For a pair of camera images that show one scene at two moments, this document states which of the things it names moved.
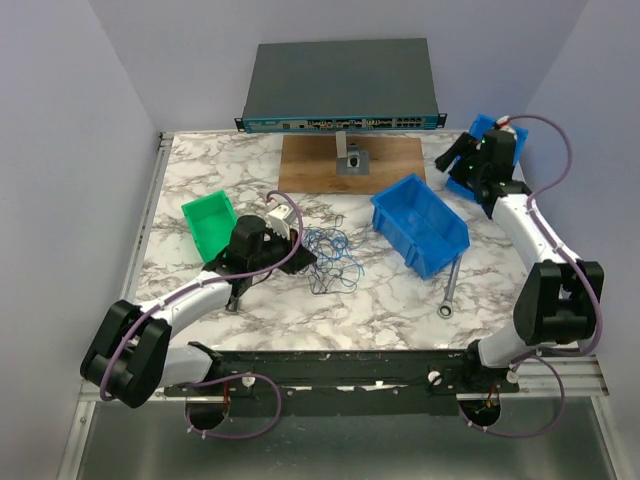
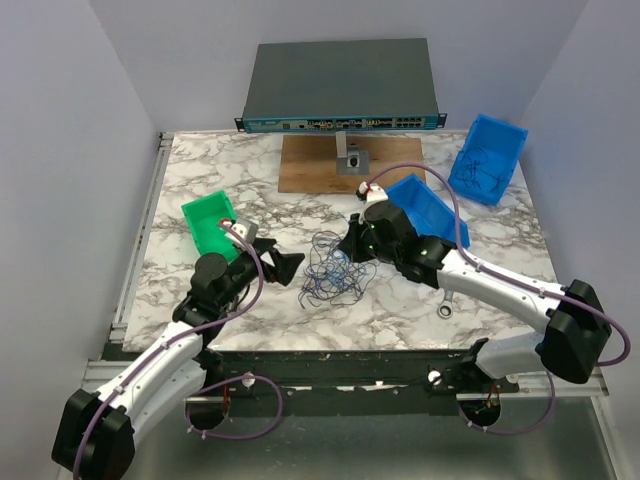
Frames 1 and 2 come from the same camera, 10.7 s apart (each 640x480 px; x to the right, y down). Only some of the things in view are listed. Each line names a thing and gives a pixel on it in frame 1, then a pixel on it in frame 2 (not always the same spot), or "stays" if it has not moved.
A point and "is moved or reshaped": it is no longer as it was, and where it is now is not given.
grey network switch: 341,85 stays
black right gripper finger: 459,147 → 351,245
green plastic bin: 211,218 stays
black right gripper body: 466,170 → 374,250
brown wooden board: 308,164 stays
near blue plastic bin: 418,226 stays
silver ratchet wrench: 445,310 stays
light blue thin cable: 331,249 is moved or reshaped
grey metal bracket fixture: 357,161 stays
